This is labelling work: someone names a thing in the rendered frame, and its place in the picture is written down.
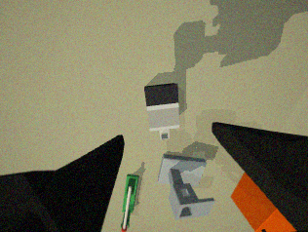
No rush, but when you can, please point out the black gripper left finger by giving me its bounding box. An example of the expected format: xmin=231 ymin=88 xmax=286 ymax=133
xmin=0 ymin=135 xmax=125 ymax=232

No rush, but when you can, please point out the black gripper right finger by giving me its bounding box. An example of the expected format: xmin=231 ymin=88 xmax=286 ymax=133
xmin=212 ymin=122 xmax=308 ymax=231

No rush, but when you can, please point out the grey pin with red cap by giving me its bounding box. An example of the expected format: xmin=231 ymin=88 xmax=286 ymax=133
xmin=122 ymin=185 xmax=133 ymax=232

